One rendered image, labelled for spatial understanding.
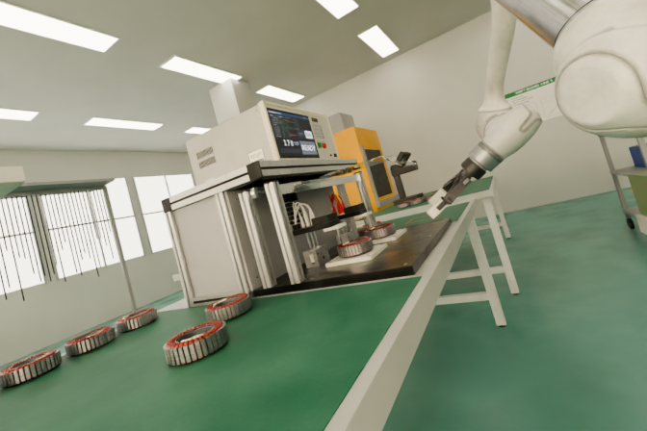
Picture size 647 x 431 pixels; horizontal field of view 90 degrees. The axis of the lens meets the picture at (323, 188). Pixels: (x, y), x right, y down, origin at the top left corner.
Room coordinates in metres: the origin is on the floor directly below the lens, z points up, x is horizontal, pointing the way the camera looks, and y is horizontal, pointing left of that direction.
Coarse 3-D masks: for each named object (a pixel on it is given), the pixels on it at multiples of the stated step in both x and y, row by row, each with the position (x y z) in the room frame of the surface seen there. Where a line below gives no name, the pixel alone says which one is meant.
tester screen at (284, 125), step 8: (272, 112) 1.02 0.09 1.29; (272, 120) 1.01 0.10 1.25; (280, 120) 1.05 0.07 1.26; (288, 120) 1.09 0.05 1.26; (296, 120) 1.13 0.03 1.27; (304, 120) 1.19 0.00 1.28; (272, 128) 1.00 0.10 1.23; (280, 128) 1.04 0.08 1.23; (288, 128) 1.08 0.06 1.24; (296, 128) 1.12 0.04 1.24; (304, 128) 1.17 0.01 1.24; (280, 136) 1.03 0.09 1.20; (288, 136) 1.07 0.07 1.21; (296, 136) 1.11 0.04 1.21; (312, 136) 1.21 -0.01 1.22; (280, 144) 1.01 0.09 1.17; (296, 144) 1.09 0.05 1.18
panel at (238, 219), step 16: (224, 192) 0.94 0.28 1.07; (304, 192) 1.29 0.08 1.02; (320, 192) 1.40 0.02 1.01; (240, 208) 0.97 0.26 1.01; (304, 208) 1.27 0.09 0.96; (320, 208) 1.37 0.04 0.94; (336, 208) 1.50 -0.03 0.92; (240, 224) 0.95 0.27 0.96; (272, 224) 1.08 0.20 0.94; (240, 240) 0.94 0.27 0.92; (272, 240) 1.06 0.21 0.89; (304, 240) 1.22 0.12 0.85; (320, 240) 1.31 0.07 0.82; (336, 240) 1.42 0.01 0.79; (272, 256) 1.04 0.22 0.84; (256, 272) 0.96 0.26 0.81; (256, 288) 0.95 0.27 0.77
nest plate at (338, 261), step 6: (378, 246) 1.00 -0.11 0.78; (384, 246) 1.00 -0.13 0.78; (372, 252) 0.94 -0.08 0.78; (378, 252) 0.95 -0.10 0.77; (336, 258) 1.01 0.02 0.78; (342, 258) 0.98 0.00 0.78; (348, 258) 0.95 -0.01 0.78; (354, 258) 0.92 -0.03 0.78; (360, 258) 0.91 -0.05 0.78; (366, 258) 0.90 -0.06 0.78; (372, 258) 0.90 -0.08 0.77; (330, 264) 0.96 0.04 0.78; (336, 264) 0.95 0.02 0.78; (342, 264) 0.94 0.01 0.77
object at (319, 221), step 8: (320, 216) 1.01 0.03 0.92; (328, 216) 1.00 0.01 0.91; (336, 216) 1.04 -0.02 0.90; (320, 224) 1.00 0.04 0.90; (328, 224) 0.99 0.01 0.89; (336, 224) 1.02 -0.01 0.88; (344, 224) 1.02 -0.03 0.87; (296, 232) 1.05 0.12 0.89; (304, 232) 1.04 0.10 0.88; (312, 232) 1.08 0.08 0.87; (312, 240) 1.06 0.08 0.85
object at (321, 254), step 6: (318, 246) 1.08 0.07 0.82; (324, 246) 1.08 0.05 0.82; (306, 252) 1.04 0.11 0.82; (312, 252) 1.03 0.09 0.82; (318, 252) 1.04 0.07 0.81; (324, 252) 1.07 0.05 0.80; (306, 258) 1.04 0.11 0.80; (318, 258) 1.03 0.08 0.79; (324, 258) 1.06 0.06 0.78; (306, 264) 1.04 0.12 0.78; (312, 264) 1.03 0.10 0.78; (318, 264) 1.02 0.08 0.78
